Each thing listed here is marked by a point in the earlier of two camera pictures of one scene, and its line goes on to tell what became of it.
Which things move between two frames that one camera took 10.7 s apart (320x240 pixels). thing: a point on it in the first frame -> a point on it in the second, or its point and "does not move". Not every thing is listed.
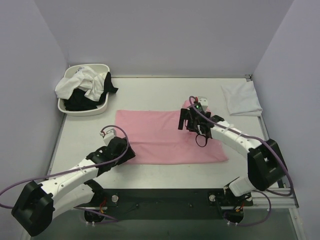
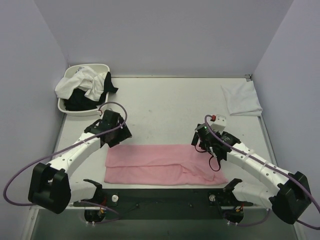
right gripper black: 182,119 -> 197,137
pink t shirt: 155,137 -> 160,164
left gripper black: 127,152 -> 122,133
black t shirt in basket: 78,101 does not move
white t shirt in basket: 85,78 does not move
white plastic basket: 98,68 does not move
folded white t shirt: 242,99 does not move
